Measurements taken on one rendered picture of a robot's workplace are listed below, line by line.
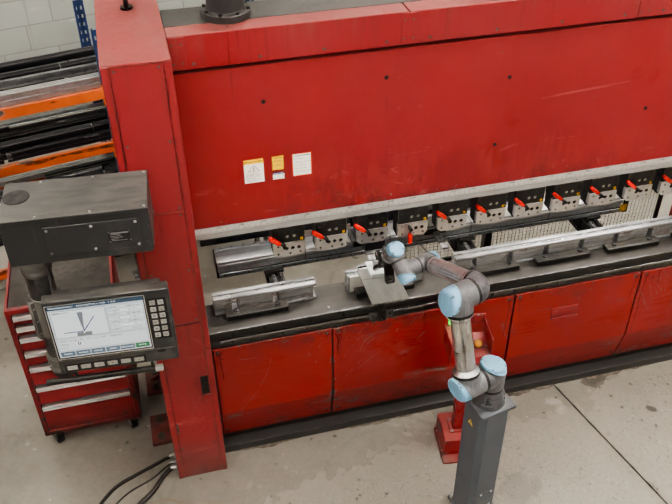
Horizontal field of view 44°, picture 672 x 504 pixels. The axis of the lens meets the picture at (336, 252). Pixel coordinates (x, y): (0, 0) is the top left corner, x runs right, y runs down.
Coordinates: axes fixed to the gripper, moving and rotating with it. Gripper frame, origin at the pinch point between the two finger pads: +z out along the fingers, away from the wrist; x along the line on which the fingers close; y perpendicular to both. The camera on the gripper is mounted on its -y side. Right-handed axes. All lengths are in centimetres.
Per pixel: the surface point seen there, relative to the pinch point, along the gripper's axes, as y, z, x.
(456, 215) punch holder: 17.6, -12.1, -39.1
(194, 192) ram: 40, -38, 83
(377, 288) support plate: -9.0, -1.4, 4.0
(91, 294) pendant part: -4, -75, 127
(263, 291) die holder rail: 1, 11, 56
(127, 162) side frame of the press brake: 44, -75, 107
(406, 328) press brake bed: -27.8, 25.4, -13.0
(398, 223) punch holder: 18.1, -12.8, -9.8
